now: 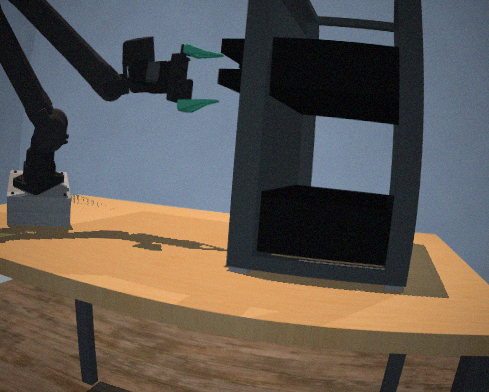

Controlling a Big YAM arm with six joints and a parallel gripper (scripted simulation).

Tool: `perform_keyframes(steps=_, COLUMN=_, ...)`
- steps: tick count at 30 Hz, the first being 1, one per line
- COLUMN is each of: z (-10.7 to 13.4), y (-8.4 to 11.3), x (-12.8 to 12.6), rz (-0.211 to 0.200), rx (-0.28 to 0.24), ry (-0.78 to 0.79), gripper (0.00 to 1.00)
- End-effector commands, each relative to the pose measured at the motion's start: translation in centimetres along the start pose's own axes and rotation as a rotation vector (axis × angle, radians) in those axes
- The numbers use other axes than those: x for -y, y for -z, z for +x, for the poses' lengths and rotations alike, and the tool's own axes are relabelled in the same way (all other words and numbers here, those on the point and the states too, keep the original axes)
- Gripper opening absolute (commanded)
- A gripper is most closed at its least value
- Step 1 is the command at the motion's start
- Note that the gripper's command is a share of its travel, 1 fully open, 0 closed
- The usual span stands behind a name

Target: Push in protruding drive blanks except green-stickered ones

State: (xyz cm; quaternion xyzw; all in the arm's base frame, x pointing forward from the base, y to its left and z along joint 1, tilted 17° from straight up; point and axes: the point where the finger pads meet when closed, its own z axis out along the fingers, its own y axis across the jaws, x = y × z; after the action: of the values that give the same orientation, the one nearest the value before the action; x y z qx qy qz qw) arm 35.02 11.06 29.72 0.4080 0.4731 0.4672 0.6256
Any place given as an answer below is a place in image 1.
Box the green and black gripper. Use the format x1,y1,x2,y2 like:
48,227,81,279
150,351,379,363
166,44,224,113

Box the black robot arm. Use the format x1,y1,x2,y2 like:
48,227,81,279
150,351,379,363
0,0,171,195

